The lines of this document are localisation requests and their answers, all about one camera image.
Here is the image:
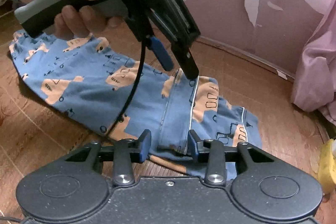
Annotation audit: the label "blue orange patterned pants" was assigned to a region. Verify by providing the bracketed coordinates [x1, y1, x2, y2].
[9, 30, 262, 176]

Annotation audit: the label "yellow object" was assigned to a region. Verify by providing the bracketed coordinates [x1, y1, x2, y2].
[317, 139, 335, 194]

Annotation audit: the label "pink curtain right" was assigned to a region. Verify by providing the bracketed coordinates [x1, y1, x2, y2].
[291, 0, 335, 124]

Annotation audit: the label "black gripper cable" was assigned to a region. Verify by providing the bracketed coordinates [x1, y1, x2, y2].
[106, 37, 148, 136]

